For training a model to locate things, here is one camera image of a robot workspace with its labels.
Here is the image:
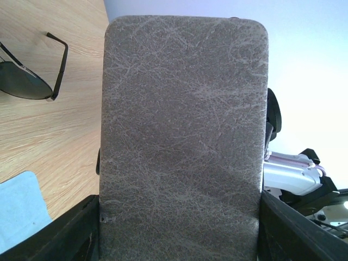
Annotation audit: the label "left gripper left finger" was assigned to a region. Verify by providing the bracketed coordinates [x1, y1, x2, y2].
[1, 195, 100, 260]

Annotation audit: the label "grey glasses case green lining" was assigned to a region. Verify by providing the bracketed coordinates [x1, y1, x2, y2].
[100, 15, 269, 260]

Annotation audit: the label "light blue cleaning cloth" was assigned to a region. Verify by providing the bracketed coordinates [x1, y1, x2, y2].
[0, 171, 52, 253]

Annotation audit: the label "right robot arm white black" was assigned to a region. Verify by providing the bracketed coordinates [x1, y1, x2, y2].
[263, 89, 347, 231]

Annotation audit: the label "black sunglasses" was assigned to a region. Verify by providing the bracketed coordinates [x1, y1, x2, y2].
[1, 32, 69, 101]

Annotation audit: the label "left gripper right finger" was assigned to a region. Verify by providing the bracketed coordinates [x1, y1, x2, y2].
[257, 190, 347, 260]

